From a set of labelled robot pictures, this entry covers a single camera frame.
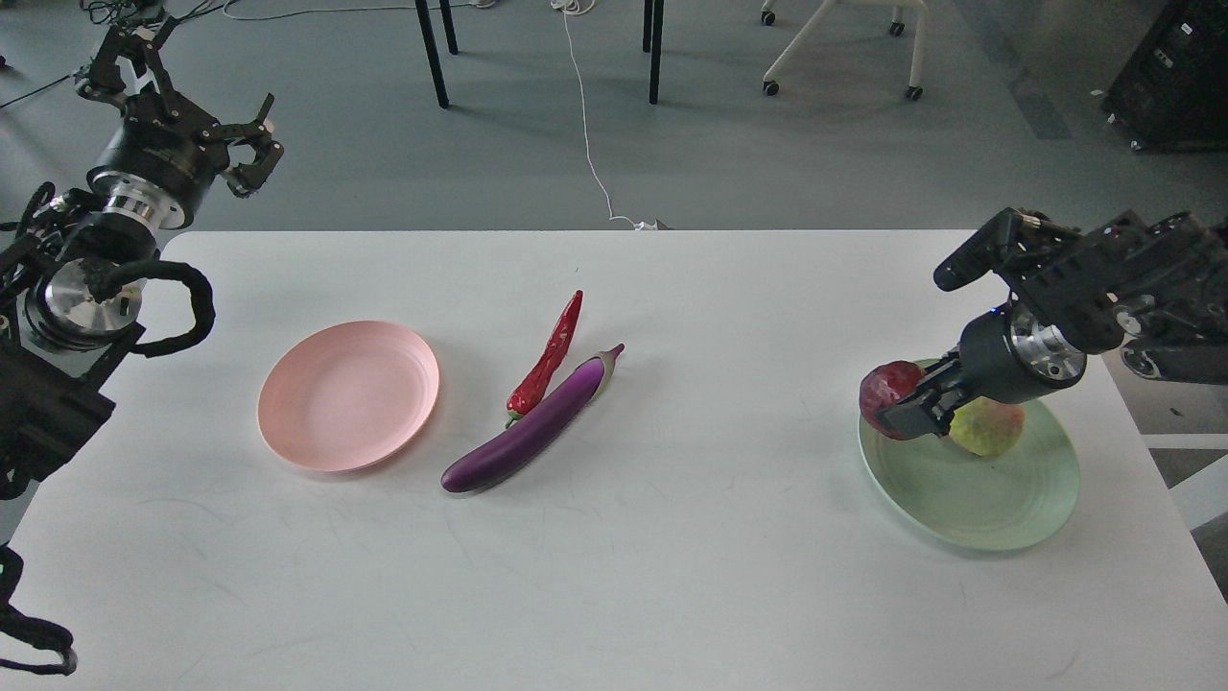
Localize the black table legs left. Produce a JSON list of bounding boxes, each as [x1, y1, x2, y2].
[[413, 0, 458, 109]]

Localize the red chili pepper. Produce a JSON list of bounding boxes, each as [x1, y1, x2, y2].
[[505, 290, 585, 430]]

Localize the white rolling chair base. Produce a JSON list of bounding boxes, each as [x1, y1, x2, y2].
[[760, 0, 933, 103]]

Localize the purple eggplant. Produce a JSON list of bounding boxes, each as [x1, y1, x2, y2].
[[441, 342, 626, 493]]

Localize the black floor cables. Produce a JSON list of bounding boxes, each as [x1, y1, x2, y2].
[[0, 0, 231, 114]]

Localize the green yellow round fruit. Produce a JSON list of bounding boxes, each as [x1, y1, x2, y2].
[[948, 396, 1027, 458]]

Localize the black equipment case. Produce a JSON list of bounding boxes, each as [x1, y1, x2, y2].
[[1102, 1, 1227, 153]]

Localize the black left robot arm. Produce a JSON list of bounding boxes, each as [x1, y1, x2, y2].
[[1, 14, 284, 677]]

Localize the black table legs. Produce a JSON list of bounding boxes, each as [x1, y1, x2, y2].
[[642, 0, 664, 106], [413, 0, 458, 109]]

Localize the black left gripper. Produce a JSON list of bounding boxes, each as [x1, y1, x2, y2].
[[74, 14, 286, 231]]

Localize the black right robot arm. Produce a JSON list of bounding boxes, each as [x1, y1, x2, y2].
[[860, 207, 1227, 439]]

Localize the white floor cable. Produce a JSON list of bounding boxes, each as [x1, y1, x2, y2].
[[553, 0, 673, 232]]

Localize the green plate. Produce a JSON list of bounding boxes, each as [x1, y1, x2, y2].
[[860, 401, 1079, 552]]

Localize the red pomegranate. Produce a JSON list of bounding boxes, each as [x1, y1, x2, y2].
[[857, 360, 933, 441]]

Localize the pink plate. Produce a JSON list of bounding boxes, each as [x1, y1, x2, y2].
[[257, 320, 441, 473]]

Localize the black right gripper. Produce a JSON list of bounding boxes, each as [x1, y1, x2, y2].
[[874, 315, 1088, 441]]

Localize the black table legs right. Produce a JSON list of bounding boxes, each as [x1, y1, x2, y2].
[[642, 0, 664, 106]]

